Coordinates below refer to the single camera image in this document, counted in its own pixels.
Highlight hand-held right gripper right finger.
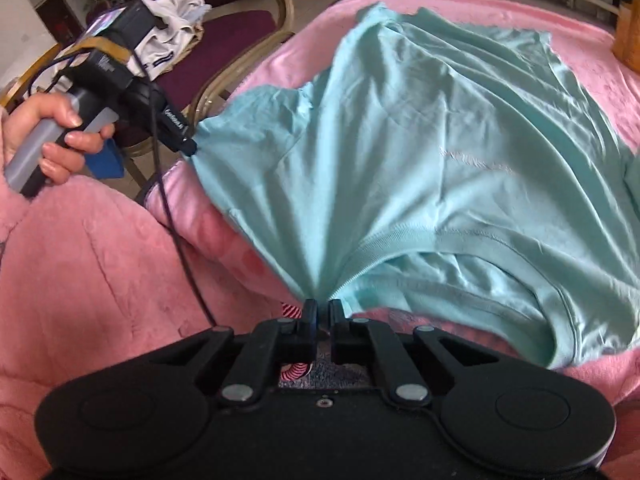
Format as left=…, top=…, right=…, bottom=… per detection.
left=329, top=299, right=497, bottom=409

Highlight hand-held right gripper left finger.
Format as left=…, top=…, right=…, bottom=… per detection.
left=164, top=299, right=319, bottom=408

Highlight light blue t-shirt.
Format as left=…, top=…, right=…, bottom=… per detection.
left=190, top=2, right=640, bottom=369

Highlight white clothes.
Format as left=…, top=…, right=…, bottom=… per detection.
left=131, top=0, right=213, bottom=81

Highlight person's left hand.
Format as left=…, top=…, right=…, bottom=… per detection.
left=0, top=92, right=117, bottom=187

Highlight striped pink cloth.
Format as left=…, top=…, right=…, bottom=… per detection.
left=279, top=302, right=314, bottom=382

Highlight blue cloth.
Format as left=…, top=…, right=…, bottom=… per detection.
left=84, top=139, right=126, bottom=181

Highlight pink printed blanket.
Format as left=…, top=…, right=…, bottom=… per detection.
left=144, top=0, right=640, bottom=407

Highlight person's pink fleece garment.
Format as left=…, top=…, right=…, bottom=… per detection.
left=0, top=160, right=311, bottom=480

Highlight orange container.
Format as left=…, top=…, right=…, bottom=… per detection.
left=611, top=2, right=640, bottom=74

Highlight maroon chair with gold frame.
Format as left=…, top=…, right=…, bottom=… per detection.
left=114, top=0, right=297, bottom=187

